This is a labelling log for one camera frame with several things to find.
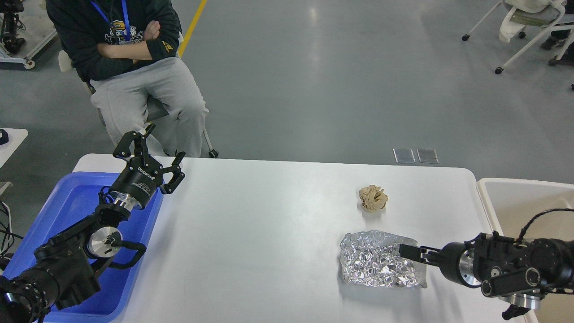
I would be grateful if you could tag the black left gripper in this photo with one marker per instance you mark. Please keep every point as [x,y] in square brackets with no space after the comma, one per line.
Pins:
[138,182]

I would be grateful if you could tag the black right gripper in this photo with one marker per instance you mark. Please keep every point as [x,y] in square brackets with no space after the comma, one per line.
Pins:
[455,261]

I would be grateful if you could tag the silver foil bag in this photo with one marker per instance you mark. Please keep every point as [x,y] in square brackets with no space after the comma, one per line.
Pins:
[372,259]

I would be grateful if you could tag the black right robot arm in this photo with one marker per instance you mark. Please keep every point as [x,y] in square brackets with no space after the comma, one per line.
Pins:
[516,271]

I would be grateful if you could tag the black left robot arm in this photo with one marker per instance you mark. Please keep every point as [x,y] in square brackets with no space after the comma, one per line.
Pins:
[68,266]

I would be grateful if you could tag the white chair under person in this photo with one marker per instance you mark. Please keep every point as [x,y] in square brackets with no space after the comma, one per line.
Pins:
[155,108]

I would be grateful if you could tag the crumpled brown paper ball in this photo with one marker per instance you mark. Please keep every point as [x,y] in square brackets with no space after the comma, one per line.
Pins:
[373,198]

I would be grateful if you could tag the blue plastic bin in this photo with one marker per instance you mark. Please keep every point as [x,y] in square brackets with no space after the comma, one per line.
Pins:
[74,197]

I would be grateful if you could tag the white plastic bin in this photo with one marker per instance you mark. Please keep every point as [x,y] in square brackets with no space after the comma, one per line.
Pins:
[510,204]

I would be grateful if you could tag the right metal floor plate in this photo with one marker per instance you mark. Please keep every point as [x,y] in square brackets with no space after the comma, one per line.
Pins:
[427,156]

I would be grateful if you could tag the metal floor plate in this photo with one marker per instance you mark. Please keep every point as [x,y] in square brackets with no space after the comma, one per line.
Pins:
[427,156]
[404,156]

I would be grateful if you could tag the left metal floor plate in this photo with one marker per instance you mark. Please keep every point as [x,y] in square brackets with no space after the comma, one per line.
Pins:
[404,156]

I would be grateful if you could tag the seated person black hoodie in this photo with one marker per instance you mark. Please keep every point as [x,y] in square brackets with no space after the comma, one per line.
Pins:
[127,50]

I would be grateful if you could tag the white side table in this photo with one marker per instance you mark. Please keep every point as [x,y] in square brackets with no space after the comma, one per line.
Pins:
[11,139]

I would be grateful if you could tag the white equipment cart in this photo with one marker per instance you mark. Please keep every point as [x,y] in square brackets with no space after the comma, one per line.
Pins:
[25,30]

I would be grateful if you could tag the white rolling chair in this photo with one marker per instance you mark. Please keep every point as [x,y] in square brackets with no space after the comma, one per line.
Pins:
[548,15]

